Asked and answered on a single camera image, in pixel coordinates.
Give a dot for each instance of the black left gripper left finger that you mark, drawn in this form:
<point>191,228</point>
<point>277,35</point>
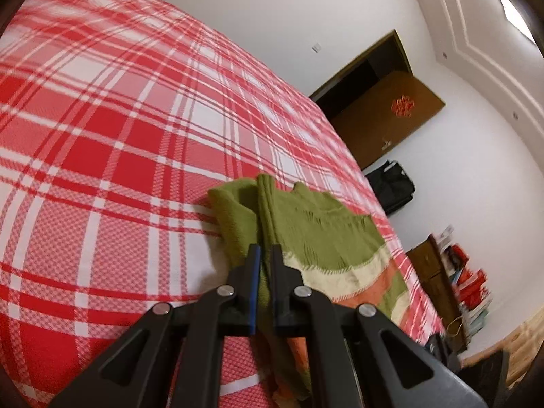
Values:
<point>238,312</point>

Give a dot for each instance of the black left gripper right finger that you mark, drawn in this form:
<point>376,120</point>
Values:
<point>289,293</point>

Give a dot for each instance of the green striped knit sweater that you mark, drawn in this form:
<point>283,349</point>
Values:
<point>338,252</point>

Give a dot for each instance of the brown wooden cabinet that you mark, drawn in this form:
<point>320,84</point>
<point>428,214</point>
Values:
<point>428,265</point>

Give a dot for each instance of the black hanging bag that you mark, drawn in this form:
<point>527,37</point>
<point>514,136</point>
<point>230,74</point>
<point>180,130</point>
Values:
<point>391,186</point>

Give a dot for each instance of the stack of colourful books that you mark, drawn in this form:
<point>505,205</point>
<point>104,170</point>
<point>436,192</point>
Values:
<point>468,313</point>

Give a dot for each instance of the brown wooden door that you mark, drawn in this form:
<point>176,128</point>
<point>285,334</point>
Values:
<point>385,115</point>

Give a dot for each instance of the red white plaid bedspread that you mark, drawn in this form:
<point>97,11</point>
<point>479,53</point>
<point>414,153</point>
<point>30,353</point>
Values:
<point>117,118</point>

